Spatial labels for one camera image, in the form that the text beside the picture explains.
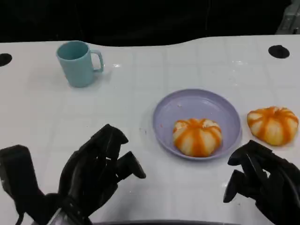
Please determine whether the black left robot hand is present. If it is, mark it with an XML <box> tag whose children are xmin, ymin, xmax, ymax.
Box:
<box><xmin>57</xmin><ymin>123</ymin><xmax>146</xmax><ymax>225</ymax></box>

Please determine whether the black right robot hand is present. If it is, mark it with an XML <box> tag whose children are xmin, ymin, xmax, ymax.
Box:
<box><xmin>222</xmin><ymin>140</ymin><xmax>300</xmax><ymax>225</ymax></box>

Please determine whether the orange white toy bread roll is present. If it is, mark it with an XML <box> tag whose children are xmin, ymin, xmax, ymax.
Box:
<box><xmin>247</xmin><ymin>106</ymin><xmax>300</xmax><ymax>147</ymax></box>
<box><xmin>172</xmin><ymin>118</ymin><xmax>223</xmax><ymax>158</ymax></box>

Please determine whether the pale green mug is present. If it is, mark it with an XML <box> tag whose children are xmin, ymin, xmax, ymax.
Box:
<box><xmin>55</xmin><ymin>40</ymin><xmax>104</xmax><ymax>88</ymax></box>

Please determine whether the lilac plate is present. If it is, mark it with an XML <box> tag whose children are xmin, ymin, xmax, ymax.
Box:
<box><xmin>152</xmin><ymin>88</ymin><xmax>242</xmax><ymax>161</ymax></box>

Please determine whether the grey background machine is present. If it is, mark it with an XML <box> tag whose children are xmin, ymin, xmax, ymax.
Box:
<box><xmin>276</xmin><ymin>0</ymin><xmax>300</xmax><ymax>35</ymax></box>

